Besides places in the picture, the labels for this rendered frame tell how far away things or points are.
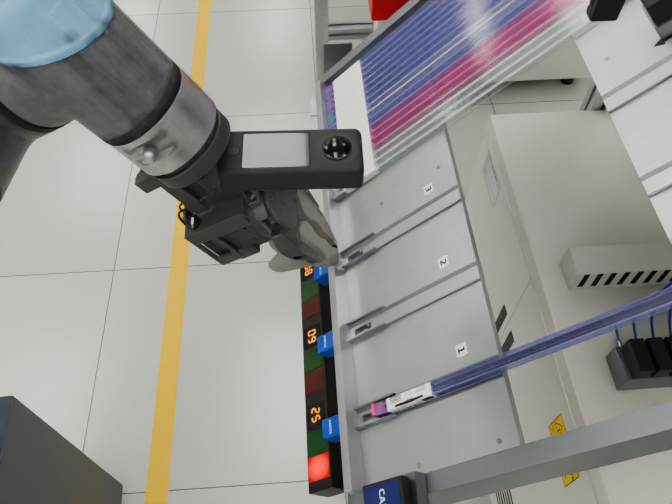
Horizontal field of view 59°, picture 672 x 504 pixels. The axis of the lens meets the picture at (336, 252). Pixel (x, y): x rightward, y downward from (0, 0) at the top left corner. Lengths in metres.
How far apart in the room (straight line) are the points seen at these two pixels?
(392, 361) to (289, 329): 0.89
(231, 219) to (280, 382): 1.05
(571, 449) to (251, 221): 0.32
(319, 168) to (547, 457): 0.31
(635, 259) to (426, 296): 0.39
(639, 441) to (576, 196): 0.61
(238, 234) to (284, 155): 0.09
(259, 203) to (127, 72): 0.15
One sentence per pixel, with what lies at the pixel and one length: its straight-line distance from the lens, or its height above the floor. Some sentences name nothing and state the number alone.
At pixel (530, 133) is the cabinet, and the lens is 1.16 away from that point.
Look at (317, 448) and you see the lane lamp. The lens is 0.77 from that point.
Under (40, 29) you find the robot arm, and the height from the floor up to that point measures 1.19.
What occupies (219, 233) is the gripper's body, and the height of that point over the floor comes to 0.99.
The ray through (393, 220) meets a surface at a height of 0.78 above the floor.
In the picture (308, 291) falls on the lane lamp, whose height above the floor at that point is 0.66.
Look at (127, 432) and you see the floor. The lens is 1.54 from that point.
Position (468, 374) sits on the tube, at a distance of 0.61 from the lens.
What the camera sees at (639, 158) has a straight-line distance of 0.63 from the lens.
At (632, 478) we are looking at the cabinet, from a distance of 0.88.
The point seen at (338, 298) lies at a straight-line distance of 0.76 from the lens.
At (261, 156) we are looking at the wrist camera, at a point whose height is 1.05.
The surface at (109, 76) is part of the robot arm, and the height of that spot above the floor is 1.15.
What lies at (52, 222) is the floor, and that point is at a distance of 1.94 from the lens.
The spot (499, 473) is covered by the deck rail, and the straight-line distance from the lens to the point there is 0.58.
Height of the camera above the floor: 1.39
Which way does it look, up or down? 56 degrees down
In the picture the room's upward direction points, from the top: straight up
